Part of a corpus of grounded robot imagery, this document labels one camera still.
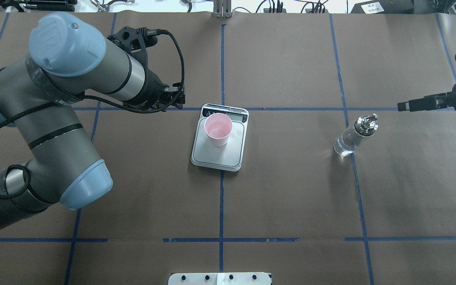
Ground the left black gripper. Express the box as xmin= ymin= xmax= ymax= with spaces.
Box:
xmin=129 ymin=71 xmax=185 ymax=111

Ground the pink plastic cup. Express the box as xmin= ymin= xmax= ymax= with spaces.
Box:
xmin=204 ymin=112 xmax=233 ymax=146

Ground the glass sauce dispenser bottle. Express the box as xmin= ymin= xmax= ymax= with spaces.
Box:
xmin=333 ymin=113 xmax=379 ymax=157

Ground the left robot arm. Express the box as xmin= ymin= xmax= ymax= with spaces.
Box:
xmin=0 ymin=11 xmax=185 ymax=230

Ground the grey digital kitchen scale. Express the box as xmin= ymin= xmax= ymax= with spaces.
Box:
xmin=190 ymin=104 xmax=249 ymax=172

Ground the black box device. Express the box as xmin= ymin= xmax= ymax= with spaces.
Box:
xmin=349 ymin=0 xmax=415 ymax=14

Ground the black folded tripod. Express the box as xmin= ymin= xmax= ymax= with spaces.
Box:
xmin=0 ymin=0 xmax=78 ymax=12

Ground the aluminium frame post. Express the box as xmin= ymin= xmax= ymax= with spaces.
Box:
xmin=212 ymin=0 xmax=233 ymax=19

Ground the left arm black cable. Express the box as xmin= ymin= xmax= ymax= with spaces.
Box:
xmin=0 ymin=28 xmax=186 ymax=200

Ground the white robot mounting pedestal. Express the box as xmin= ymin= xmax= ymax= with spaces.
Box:
xmin=168 ymin=272 xmax=273 ymax=285

